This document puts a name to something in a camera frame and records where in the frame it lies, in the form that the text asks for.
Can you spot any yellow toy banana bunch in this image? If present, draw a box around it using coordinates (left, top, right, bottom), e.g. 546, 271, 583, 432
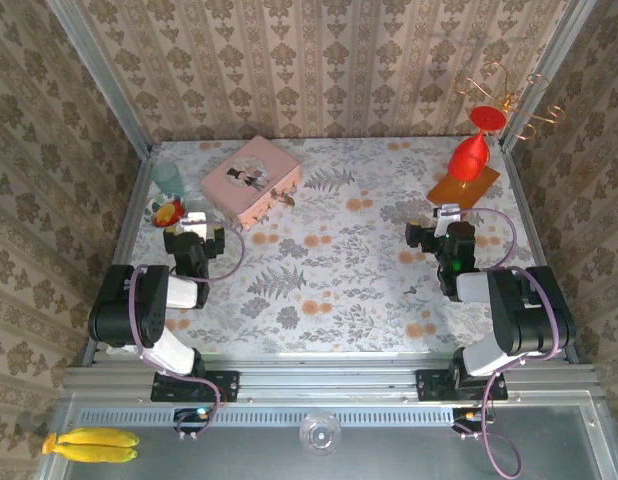
41, 426, 141, 464

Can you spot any teal plastic cup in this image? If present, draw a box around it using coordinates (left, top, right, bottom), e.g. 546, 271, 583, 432
149, 160, 183, 198

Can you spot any red wine glass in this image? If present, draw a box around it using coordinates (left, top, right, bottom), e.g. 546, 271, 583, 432
447, 104, 508, 184

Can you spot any orange square base board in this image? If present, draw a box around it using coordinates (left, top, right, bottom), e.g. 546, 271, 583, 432
426, 164, 502, 211

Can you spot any aluminium side rail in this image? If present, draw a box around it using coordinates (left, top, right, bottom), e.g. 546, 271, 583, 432
77, 149, 158, 369
501, 147, 581, 365

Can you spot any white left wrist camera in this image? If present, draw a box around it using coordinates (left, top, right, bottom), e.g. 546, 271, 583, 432
180, 211, 211, 239

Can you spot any small black circuit board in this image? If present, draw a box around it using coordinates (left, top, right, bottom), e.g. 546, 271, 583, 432
450, 406, 491, 434
172, 406, 216, 434

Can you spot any aluminium frame post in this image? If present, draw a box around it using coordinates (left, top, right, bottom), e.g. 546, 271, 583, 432
498, 0, 593, 154
45, 0, 154, 159

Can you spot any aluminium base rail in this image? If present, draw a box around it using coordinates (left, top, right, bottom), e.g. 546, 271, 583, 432
62, 355, 599, 402

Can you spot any pink printed box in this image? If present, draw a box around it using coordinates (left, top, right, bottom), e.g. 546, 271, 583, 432
198, 134, 303, 232

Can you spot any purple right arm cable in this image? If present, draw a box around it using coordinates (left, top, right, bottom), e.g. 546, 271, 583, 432
456, 207, 565, 479

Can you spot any small floral bowl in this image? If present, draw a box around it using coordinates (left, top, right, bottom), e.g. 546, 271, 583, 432
143, 193, 187, 229

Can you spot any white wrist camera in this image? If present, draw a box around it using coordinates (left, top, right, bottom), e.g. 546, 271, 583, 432
180, 211, 211, 239
435, 203, 463, 227

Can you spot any slotted grey cable duct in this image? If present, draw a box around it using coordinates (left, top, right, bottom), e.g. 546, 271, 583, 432
77, 408, 463, 428

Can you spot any copper wire glass stand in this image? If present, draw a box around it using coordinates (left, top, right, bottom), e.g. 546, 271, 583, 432
453, 62, 568, 194

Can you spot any floral patterned table mat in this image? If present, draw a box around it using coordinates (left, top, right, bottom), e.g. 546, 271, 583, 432
116, 137, 548, 357

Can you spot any clear drinking glass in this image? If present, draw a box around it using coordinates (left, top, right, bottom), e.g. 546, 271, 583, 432
298, 409, 343, 457

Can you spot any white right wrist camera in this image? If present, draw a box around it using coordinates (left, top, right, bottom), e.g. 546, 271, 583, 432
435, 203, 463, 227

